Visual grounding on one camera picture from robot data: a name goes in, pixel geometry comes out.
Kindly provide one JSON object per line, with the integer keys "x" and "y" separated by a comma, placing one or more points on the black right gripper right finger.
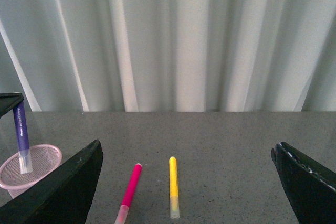
{"x": 308, "y": 185}

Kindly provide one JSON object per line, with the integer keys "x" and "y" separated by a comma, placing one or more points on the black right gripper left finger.
{"x": 63, "y": 196}

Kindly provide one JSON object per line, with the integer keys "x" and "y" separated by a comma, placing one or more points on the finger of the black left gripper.
{"x": 8, "y": 101}

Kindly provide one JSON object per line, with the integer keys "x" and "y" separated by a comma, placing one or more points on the purple marker pen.
{"x": 25, "y": 161}

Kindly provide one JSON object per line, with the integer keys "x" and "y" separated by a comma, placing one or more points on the pink marker pen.
{"x": 129, "y": 194}

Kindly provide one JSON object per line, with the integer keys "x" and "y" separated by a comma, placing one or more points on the pink mesh pen cup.
{"x": 45, "y": 159}

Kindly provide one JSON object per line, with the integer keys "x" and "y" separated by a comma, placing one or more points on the white pleated curtain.
{"x": 169, "y": 55}

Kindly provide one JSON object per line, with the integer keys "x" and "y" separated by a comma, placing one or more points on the yellow marker pen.
{"x": 174, "y": 193}

